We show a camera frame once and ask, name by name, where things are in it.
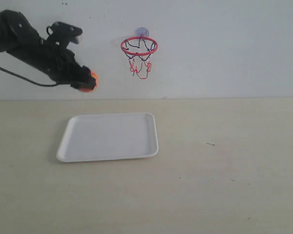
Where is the black cable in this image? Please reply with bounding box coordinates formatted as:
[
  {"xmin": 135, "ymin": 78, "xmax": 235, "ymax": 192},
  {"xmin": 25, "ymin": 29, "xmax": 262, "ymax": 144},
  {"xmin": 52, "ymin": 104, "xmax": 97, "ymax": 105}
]
[{"xmin": 0, "ymin": 60, "xmax": 59, "ymax": 88}]

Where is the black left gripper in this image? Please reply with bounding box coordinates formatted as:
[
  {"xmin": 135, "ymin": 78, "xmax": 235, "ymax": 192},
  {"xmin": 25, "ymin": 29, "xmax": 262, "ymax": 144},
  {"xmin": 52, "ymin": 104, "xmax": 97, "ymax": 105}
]
[{"xmin": 40, "ymin": 40, "xmax": 95, "ymax": 91}]

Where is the small orange toy basketball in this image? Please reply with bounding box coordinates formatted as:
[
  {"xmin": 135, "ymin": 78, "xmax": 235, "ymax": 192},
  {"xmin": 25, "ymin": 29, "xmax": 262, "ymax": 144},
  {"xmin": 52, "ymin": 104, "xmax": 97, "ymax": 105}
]
[{"xmin": 79, "ymin": 71, "xmax": 98, "ymax": 93}]

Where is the white rectangular plastic tray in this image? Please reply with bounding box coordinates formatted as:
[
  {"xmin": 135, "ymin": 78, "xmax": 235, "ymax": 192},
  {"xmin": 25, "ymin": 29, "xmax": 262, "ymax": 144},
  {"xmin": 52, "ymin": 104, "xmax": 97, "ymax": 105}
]
[{"xmin": 56, "ymin": 113, "xmax": 159, "ymax": 163}]

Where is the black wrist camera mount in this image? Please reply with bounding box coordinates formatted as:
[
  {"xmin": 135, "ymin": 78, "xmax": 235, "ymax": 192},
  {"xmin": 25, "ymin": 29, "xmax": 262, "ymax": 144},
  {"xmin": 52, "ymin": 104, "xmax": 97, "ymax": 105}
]
[{"xmin": 46, "ymin": 21, "xmax": 83, "ymax": 49}]

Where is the red mini basketball hoop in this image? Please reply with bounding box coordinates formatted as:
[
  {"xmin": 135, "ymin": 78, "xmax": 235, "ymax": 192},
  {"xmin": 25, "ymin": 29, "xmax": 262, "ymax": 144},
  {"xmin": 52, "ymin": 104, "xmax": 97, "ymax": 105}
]
[{"xmin": 120, "ymin": 36, "xmax": 158, "ymax": 80}]

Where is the clear suction cup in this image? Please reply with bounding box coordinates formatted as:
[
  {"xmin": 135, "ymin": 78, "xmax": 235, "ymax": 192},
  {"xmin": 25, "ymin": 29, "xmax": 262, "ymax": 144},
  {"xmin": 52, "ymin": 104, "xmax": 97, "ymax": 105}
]
[{"xmin": 135, "ymin": 27, "xmax": 149, "ymax": 37}]

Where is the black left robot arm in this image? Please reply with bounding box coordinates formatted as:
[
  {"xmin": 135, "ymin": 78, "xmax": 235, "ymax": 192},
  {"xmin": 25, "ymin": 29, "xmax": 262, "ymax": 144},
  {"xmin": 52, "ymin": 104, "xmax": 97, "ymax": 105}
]
[{"xmin": 0, "ymin": 10, "xmax": 97, "ymax": 92}]

